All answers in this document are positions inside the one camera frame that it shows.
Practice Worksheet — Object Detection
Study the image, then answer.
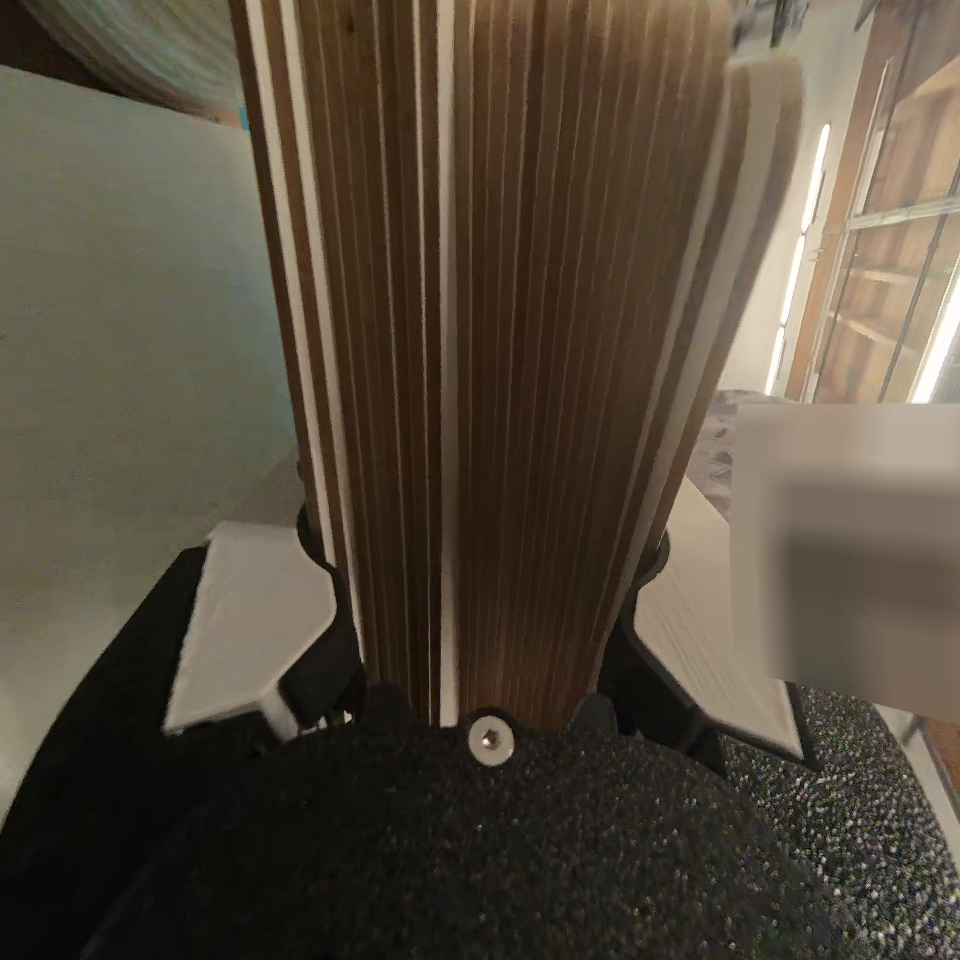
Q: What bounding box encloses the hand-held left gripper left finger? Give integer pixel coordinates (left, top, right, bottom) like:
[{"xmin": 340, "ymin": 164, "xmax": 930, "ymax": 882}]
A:
[{"xmin": 162, "ymin": 508, "xmax": 366, "ymax": 742}]

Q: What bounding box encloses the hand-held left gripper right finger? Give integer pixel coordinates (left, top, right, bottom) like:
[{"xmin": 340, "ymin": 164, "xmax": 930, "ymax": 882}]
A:
[{"xmin": 619, "ymin": 478, "xmax": 809, "ymax": 764}]

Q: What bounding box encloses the stack of white panels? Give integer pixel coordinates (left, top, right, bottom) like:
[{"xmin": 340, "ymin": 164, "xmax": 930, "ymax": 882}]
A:
[{"xmin": 228, "ymin": 0, "xmax": 809, "ymax": 730}]

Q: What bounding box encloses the grey spattered sweatshirt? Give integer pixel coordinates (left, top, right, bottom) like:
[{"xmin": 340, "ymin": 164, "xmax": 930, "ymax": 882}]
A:
[{"xmin": 699, "ymin": 388, "xmax": 741, "ymax": 520}]

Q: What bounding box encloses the ceiling light tube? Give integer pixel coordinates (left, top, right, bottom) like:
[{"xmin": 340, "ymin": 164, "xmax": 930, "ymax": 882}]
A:
[
  {"xmin": 909, "ymin": 268, "xmax": 960, "ymax": 406},
  {"xmin": 767, "ymin": 122, "xmax": 834, "ymax": 393}
]

